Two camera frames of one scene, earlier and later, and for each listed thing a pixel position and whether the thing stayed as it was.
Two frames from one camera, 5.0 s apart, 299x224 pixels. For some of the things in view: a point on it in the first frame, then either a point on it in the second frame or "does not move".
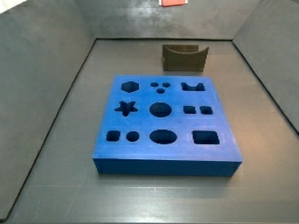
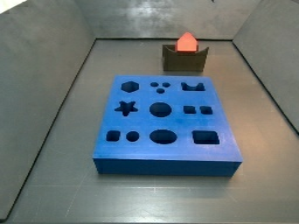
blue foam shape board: x=164 y=129 does not move
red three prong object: x=172 y=3 -> x=187 y=44
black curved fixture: x=183 y=58 does not move
